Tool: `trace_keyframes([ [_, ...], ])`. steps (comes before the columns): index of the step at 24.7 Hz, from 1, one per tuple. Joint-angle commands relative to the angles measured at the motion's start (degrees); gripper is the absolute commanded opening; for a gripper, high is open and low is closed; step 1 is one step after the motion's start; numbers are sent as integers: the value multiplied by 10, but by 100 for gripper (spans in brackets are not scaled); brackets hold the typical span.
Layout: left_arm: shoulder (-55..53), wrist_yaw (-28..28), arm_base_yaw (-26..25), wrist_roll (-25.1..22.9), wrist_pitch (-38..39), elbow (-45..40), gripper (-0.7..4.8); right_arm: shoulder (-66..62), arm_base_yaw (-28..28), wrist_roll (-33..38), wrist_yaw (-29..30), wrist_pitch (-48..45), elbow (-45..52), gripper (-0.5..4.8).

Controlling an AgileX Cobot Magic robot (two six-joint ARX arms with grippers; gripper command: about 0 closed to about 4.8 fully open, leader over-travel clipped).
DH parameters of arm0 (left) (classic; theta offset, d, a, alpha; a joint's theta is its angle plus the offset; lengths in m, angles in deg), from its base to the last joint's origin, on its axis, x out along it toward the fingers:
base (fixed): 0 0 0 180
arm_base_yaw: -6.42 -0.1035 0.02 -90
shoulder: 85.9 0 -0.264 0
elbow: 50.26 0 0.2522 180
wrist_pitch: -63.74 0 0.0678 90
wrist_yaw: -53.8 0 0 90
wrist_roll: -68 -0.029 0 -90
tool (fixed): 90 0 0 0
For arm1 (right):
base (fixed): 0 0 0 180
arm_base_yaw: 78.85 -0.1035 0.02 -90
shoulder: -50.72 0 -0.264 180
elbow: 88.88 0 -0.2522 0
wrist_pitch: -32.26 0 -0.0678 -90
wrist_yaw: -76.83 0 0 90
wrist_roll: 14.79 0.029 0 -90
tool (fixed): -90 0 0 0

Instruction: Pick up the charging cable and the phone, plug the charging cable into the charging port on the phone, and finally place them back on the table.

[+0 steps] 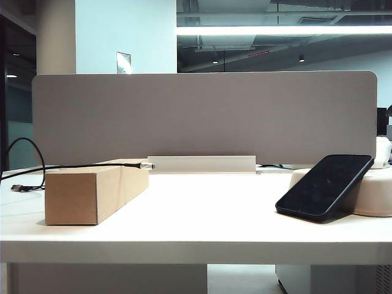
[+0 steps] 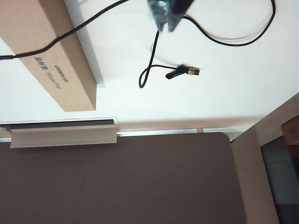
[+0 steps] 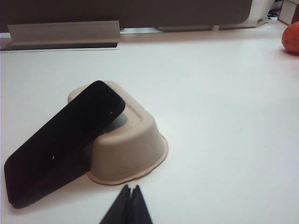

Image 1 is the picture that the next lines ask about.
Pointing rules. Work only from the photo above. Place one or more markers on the white under-desk cabinet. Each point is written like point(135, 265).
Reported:
point(337, 280)

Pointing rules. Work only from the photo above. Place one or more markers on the brown cardboard box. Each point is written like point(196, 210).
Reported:
point(70, 199)

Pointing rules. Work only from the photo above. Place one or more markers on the white moulded pulp tray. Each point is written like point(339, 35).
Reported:
point(375, 196)

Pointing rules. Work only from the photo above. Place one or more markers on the long ceiling light strip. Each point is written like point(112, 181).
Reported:
point(275, 30)

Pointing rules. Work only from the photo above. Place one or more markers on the white rounded object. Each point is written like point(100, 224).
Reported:
point(384, 150)

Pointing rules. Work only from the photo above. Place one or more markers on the black smartphone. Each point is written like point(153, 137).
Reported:
point(324, 186)

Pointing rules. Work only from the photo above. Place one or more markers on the black computer monitor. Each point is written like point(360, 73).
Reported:
point(381, 121)

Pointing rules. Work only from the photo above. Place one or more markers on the white desk underside panel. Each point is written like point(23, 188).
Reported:
point(107, 280)

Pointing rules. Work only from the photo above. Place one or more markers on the grey fabric desk partition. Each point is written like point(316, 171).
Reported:
point(199, 116)

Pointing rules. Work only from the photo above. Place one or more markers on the black ceiling spotlight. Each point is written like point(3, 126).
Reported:
point(301, 58)
point(215, 58)

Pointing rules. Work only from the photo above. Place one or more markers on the framed wall sign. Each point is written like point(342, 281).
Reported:
point(124, 62)

